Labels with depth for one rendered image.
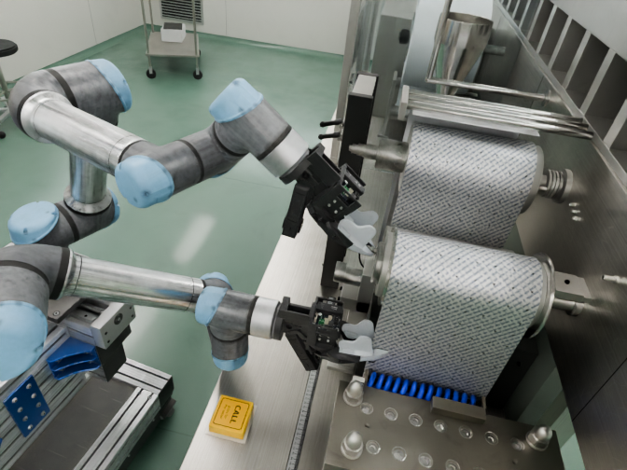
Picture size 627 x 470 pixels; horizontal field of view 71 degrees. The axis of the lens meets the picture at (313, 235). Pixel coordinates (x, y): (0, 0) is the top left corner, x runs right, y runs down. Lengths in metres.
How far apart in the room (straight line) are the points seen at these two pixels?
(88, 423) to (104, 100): 1.20
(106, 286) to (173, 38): 4.84
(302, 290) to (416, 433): 0.51
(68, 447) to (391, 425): 1.25
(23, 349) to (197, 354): 1.48
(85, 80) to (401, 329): 0.78
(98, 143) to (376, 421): 0.66
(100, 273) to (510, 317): 0.72
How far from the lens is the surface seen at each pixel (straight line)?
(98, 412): 1.87
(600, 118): 1.06
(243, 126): 0.68
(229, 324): 0.84
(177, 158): 0.70
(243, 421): 0.95
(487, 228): 0.97
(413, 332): 0.81
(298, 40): 6.44
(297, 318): 0.81
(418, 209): 0.93
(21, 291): 0.80
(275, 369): 1.04
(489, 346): 0.84
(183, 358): 2.20
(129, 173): 0.67
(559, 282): 0.83
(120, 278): 0.92
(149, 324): 2.35
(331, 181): 0.71
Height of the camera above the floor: 1.76
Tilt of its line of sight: 38 degrees down
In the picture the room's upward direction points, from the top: 7 degrees clockwise
